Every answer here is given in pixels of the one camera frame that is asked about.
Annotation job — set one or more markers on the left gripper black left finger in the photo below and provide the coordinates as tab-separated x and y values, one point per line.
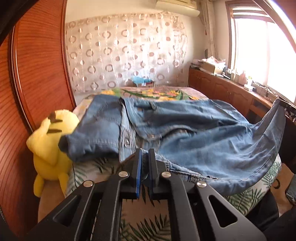
130	187

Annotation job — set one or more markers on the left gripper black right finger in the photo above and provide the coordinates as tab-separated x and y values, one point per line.
159	179

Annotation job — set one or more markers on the blue denim jeans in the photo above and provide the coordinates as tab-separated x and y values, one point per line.
199	140

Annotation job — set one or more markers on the leaf-pattern bed sheet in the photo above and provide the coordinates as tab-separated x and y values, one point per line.
147	219

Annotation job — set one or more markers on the floral bed blanket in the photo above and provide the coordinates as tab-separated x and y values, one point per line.
160	93

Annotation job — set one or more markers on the yellow plush toy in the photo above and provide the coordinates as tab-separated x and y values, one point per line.
50	162

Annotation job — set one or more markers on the cardboard box with blue cloth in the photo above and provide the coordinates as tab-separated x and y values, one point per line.
142	82

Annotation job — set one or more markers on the long wooden sideboard cabinet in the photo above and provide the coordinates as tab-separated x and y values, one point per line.
250	104

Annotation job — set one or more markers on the cardboard box on sideboard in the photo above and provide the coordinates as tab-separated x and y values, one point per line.
212	65

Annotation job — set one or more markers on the sheer circle-pattern curtain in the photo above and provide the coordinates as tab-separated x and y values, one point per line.
105	52

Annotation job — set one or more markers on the wooden slatted wardrobe door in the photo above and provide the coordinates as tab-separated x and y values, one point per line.
34	83

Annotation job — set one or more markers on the wooden framed window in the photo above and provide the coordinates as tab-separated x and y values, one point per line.
260	50

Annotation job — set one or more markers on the white wall air conditioner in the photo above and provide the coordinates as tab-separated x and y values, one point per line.
181	7

